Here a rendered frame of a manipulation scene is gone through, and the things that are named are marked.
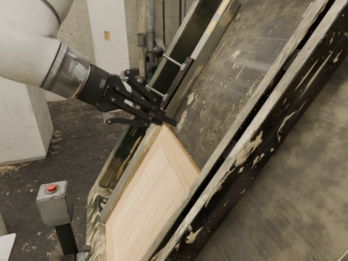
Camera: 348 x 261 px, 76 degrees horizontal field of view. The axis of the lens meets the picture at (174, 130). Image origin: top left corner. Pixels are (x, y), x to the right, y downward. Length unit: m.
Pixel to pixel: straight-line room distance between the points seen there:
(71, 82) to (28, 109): 2.72
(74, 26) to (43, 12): 8.33
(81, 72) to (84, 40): 8.37
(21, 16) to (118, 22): 4.01
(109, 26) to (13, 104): 2.12
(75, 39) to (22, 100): 5.90
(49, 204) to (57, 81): 0.83
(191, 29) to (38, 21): 0.69
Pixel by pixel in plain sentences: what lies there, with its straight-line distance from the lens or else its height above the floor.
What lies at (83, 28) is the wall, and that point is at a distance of 8.79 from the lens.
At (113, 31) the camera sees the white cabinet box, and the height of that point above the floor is 1.49.
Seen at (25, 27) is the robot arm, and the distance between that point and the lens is 0.43.
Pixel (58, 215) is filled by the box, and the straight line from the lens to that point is 1.23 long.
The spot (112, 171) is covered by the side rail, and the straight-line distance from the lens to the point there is 1.16.
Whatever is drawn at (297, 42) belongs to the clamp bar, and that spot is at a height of 1.60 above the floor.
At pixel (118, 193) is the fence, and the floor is 1.03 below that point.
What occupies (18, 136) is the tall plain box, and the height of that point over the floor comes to 0.38.
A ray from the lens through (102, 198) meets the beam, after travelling 1.14.
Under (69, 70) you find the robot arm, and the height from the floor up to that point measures 1.56.
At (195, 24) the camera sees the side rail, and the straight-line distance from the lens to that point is 1.03.
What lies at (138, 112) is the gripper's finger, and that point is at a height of 1.45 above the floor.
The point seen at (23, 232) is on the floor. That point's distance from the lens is 2.48.
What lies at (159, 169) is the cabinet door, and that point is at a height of 1.21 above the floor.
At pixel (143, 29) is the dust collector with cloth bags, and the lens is 6.52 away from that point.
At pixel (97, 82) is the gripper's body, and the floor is 1.53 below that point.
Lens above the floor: 1.63
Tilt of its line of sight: 26 degrees down
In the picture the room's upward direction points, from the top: straight up
